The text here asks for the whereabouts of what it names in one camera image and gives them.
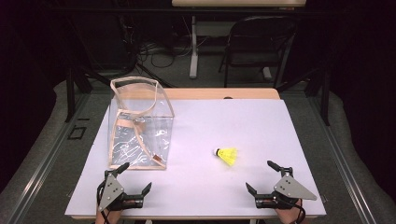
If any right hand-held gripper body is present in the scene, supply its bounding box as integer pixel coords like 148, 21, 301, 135
254, 166, 318, 209

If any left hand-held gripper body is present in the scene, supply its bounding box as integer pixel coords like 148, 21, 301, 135
96, 169, 145, 213

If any clear bag with beige trim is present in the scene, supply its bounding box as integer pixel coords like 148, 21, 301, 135
107, 76, 175, 171

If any yellow shuttlecock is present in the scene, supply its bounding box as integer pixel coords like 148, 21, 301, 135
214, 147, 238, 167

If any person's right hand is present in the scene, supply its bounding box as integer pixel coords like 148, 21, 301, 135
275, 200, 304, 224

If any person's left hand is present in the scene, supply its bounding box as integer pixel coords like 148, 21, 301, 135
94, 209, 122, 224

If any white table sheet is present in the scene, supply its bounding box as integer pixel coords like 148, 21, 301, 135
64, 98, 327, 219

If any black metal stand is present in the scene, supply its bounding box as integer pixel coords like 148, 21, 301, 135
306, 69, 332, 127
64, 65, 94, 123

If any black chair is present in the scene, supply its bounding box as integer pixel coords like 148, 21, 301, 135
219, 15, 297, 90

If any white desk leg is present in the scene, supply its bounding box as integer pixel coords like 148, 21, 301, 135
189, 15, 201, 79

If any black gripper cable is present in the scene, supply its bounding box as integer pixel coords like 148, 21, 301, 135
96, 181, 110, 224
294, 204, 308, 224

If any bundle of floor cables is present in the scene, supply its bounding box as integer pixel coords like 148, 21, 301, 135
136, 34, 191, 69

